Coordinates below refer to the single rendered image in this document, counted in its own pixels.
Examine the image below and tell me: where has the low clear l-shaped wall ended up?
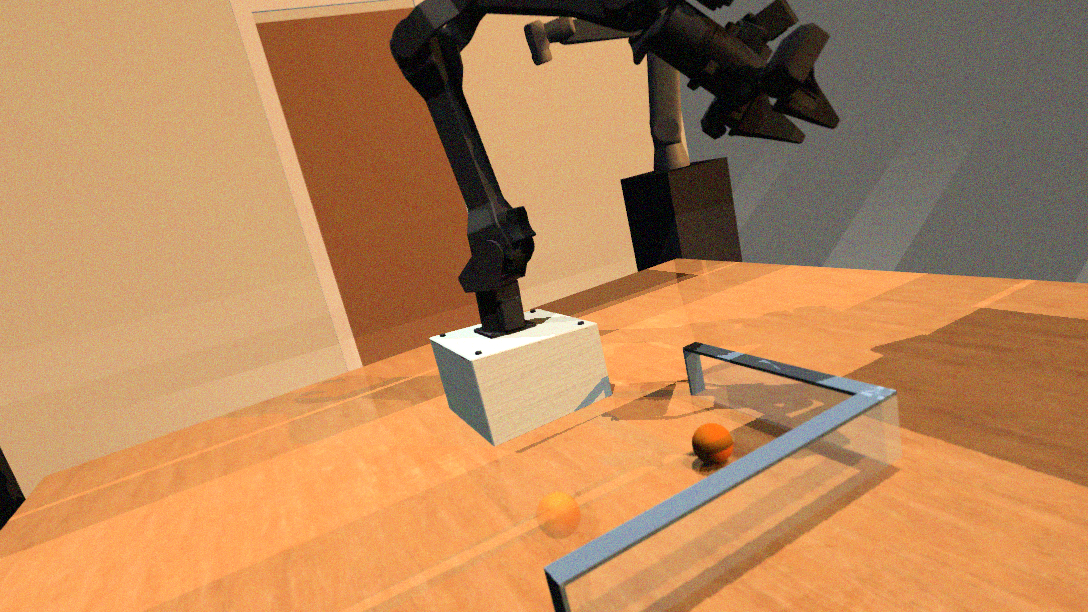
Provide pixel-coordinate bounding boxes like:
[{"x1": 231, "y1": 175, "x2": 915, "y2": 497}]
[{"x1": 565, "y1": 351, "x2": 902, "y2": 612}]

